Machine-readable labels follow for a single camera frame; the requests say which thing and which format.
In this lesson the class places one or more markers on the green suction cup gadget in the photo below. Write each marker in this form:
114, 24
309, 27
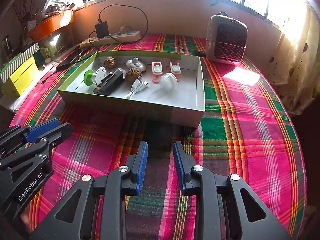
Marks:
89, 77

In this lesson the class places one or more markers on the striped white green box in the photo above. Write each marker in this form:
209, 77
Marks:
14, 64

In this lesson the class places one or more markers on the clear round white-lid jar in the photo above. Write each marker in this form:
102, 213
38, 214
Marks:
168, 82

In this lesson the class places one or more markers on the black phone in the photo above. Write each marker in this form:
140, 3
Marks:
72, 58

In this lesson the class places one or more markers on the white round disc gadget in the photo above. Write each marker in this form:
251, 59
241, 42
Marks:
99, 75

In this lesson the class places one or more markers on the brown walnut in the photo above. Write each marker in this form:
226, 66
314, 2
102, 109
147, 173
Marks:
132, 75
109, 62

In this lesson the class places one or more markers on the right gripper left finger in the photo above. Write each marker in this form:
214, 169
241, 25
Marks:
137, 165

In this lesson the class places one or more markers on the pink case green lid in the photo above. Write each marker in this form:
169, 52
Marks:
157, 71

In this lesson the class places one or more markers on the black rectangular battery case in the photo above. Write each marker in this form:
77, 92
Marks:
110, 83

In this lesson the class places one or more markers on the black charger adapter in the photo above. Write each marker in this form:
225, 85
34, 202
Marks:
101, 29

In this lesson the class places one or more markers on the grey red mesh heater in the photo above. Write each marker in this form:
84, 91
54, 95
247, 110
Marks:
226, 39

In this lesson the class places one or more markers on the white power strip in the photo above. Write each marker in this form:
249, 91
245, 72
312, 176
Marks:
130, 36

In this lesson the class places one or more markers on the blue-white round knob toy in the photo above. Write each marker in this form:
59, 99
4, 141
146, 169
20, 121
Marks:
137, 64

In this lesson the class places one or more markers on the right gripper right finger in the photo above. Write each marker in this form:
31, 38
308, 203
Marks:
184, 163

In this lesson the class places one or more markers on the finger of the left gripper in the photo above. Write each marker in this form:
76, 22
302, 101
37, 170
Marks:
58, 135
38, 130

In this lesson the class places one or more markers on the yellow box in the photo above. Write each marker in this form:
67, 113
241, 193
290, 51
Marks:
20, 79

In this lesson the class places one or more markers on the white and green cardboard tray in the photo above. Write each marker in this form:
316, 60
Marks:
183, 106

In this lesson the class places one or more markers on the orange planter tray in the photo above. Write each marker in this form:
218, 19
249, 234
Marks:
50, 25

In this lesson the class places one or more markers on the patterned cream curtain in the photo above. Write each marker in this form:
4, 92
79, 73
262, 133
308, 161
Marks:
293, 71

